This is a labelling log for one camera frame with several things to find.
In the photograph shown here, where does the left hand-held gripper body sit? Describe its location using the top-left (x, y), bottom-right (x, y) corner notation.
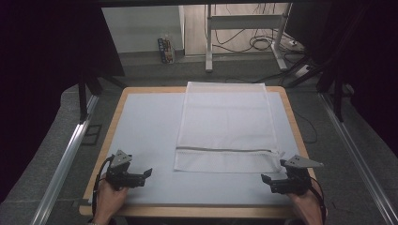
top-left (105, 149), bottom-right (145, 192)

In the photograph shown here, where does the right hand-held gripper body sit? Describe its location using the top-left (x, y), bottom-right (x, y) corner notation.
top-left (279, 154), bottom-right (325, 197)

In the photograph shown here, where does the white mesh laundry bag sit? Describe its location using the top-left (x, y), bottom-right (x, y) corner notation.
top-left (173, 81), bottom-right (286, 173)

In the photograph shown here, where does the person's left hand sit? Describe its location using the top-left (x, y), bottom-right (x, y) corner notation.
top-left (92, 178), bottom-right (130, 225)

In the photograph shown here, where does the person's right hand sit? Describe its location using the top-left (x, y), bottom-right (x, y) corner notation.
top-left (285, 187), bottom-right (327, 225)

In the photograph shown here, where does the white mesh fabric garment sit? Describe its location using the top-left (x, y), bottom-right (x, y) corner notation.
top-left (91, 92), bottom-right (302, 206)

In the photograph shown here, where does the black metal stand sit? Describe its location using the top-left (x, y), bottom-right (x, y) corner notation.
top-left (283, 55), bottom-right (345, 124)
top-left (77, 70), bottom-right (126, 124)

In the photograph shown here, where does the white power strip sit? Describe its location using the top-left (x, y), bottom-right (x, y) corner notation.
top-left (294, 64), bottom-right (312, 79)

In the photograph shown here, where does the pack of bottles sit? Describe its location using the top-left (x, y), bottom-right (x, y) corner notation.
top-left (157, 34), bottom-right (176, 65)

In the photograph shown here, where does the black curtain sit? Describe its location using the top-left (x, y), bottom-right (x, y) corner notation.
top-left (0, 0), bottom-right (126, 203)
top-left (283, 0), bottom-right (398, 158)

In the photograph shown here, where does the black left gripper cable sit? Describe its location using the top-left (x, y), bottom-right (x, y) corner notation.
top-left (91, 155), bottom-right (115, 218)

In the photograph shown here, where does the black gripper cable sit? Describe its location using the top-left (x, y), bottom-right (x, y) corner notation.
top-left (309, 176), bottom-right (329, 221)
top-left (91, 155), bottom-right (115, 218)

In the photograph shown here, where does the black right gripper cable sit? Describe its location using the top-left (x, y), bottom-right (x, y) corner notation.
top-left (309, 176), bottom-right (329, 221)

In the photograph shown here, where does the thin black floor cable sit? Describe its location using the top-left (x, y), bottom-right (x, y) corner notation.
top-left (292, 109), bottom-right (319, 145)

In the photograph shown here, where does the aluminium floor rail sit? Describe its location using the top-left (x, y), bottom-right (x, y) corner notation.
top-left (30, 95), bottom-right (100, 225)
top-left (318, 93), bottom-right (398, 225)

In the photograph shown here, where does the tangle of black floor cables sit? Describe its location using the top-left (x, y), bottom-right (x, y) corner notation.
top-left (211, 3), bottom-right (299, 54)

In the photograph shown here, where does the white desk frame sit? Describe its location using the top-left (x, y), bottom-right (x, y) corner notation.
top-left (205, 3), bottom-right (294, 73)

